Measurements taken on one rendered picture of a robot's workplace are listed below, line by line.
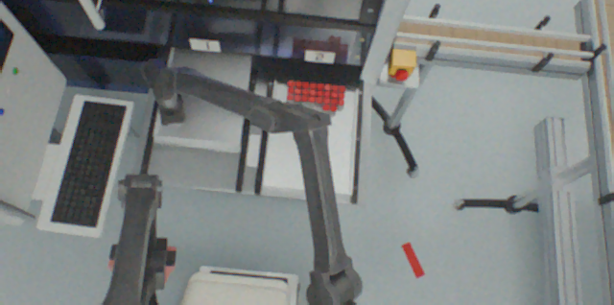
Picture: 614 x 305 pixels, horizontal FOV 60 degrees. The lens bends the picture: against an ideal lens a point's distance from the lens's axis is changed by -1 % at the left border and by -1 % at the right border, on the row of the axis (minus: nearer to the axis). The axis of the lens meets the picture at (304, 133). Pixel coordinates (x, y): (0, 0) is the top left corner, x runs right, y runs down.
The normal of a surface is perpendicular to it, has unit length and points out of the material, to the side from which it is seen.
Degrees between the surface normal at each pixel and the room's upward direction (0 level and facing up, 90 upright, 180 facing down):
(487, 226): 0
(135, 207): 41
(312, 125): 47
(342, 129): 0
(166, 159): 0
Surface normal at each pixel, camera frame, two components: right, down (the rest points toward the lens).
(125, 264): 0.14, -0.87
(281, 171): 0.04, -0.34
